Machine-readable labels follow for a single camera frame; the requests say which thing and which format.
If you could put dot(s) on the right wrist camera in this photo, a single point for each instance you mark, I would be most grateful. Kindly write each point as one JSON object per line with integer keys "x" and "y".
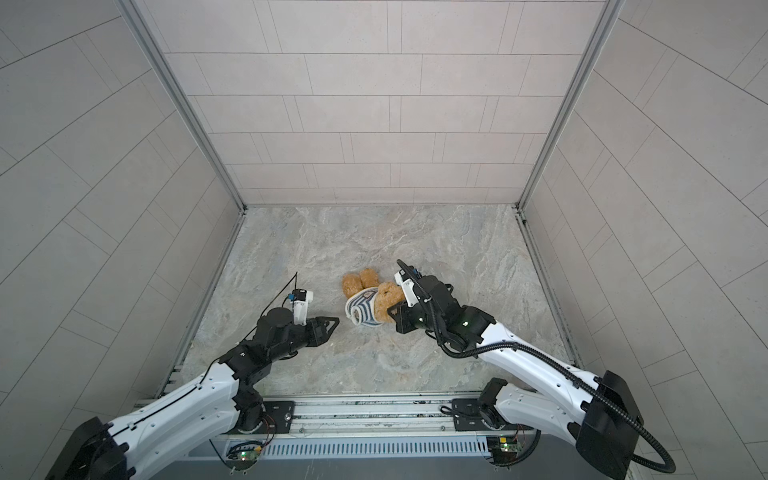
{"x": 407, "y": 278}

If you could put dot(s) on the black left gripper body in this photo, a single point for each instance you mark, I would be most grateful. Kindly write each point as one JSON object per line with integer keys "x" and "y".
{"x": 310, "y": 327}

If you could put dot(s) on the aluminium right corner post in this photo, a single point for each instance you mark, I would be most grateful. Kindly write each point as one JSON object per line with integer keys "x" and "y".
{"x": 605, "y": 22}

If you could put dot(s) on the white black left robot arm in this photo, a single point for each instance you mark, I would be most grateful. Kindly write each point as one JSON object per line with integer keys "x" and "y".
{"x": 140, "y": 444}

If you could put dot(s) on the aluminium left corner post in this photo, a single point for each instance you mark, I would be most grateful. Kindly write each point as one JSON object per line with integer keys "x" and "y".
{"x": 139, "y": 29}

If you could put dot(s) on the left green circuit board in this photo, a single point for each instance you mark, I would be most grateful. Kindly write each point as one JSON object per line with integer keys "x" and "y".
{"x": 245, "y": 455}

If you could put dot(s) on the blue white striped sweater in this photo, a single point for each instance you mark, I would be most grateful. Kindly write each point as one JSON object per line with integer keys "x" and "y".
{"x": 360, "y": 308}

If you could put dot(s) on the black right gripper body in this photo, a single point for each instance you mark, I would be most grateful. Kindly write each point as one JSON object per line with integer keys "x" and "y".
{"x": 411, "y": 318}

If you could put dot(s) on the right green circuit board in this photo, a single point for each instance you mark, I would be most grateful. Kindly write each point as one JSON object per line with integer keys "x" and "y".
{"x": 503, "y": 451}

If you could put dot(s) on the aluminium corner post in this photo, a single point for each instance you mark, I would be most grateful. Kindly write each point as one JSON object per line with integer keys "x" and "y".
{"x": 605, "y": 22}
{"x": 139, "y": 29}

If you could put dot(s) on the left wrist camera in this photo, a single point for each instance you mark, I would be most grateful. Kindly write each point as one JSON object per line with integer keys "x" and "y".
{"x": 300, "y": 300}

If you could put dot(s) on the green circuit board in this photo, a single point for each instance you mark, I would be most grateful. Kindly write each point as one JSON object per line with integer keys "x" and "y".
{"x": 245, "y": 455}
{"x": 503, "y": 451}

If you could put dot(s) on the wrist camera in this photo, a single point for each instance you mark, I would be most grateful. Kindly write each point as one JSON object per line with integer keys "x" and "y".
{"x": 300, "y": 300}
{"x": 407, "y": 278}

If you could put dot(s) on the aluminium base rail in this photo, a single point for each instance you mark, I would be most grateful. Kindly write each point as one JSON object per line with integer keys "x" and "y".
{"x": 370, "y": 427}

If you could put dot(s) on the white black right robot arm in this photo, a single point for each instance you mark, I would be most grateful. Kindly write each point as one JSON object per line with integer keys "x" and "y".
{"x": 596, "y": 413}

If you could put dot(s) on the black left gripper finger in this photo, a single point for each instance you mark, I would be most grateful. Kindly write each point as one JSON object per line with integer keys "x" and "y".
{"x": 323, "y": 332}
{"x": 326, "y": 322}

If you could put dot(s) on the brown teddy bear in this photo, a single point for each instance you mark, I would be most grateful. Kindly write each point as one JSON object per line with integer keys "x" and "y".
{"x": 389, "y": 293}

